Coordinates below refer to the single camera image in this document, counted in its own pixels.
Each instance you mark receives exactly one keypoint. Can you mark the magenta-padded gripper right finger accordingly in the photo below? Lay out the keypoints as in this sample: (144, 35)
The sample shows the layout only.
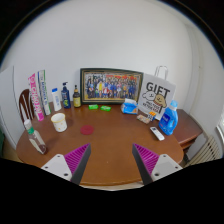
(151, 164)

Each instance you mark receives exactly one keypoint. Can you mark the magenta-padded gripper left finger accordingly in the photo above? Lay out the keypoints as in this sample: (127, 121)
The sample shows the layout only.
(71, 163)

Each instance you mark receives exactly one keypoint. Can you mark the white remote control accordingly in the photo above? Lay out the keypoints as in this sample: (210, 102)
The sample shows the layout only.
(157, 133)

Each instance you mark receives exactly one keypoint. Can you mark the flat round red coaster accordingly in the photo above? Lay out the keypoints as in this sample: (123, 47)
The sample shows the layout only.
(87, 129)

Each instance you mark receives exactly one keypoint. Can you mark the clear plastic drink bottle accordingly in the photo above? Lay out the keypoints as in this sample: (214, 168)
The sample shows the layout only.
(36, 139)

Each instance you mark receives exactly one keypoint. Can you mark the cream dotted cup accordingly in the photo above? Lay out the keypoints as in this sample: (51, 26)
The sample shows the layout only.
(59, 122)

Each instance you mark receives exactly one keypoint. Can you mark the small snack packet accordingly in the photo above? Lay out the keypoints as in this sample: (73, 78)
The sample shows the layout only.
(143, 118)

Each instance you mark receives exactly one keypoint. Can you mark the blue detergent bottle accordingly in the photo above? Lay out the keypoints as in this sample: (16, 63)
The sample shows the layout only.
(168, 120)

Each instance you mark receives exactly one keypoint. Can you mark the orange and blue small pack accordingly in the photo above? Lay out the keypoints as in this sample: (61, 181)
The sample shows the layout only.
(152, 115)

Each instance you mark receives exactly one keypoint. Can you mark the white radiator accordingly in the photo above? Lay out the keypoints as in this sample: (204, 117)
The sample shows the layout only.
(206, 150)

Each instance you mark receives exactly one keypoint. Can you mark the small green packet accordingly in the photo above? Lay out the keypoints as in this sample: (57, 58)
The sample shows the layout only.
(93, 106)
(105, 108)

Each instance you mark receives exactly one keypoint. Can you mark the blue tissue pack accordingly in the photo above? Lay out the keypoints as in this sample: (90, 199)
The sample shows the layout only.
(129, 107)

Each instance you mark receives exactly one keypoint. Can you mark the white bottle with blue cap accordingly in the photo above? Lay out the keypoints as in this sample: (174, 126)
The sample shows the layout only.
(56, 99)

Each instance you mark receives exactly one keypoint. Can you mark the dark amber glass bottle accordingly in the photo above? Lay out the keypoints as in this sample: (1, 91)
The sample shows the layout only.
(77, 98)

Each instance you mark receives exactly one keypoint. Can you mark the dark blue pump bottle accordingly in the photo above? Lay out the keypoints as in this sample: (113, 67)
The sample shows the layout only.
(66, 96)

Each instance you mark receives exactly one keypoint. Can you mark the white paper gift bag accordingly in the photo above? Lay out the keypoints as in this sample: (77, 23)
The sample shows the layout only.
(156, 95)

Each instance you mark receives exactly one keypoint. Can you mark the brown wooden chair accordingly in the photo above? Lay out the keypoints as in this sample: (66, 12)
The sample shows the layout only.
(25, 106)

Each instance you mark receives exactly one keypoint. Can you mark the pink tall box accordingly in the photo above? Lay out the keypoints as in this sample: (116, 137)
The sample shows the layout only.
(35, 97)

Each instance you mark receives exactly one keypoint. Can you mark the green and white tall box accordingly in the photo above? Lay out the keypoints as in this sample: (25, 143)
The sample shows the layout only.
(44, 92)

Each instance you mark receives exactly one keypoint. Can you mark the framed group photograph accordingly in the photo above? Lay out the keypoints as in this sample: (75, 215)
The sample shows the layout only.
(110, 86)

